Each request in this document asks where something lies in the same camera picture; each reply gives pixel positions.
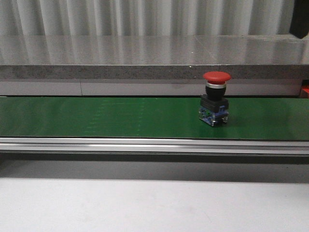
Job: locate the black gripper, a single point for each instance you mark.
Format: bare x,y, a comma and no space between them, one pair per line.
299,26

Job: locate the red object behind belt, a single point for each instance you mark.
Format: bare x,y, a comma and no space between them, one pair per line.
304,93

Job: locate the green conveyor belt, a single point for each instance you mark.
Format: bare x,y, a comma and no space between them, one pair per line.
249,118

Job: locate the grey stone counter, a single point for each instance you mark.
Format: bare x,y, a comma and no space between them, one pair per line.
58,65

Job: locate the white curtain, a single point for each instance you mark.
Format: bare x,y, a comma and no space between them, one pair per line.
145,17

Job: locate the aluminium conveyor frame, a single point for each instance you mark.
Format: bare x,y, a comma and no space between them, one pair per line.
155,150

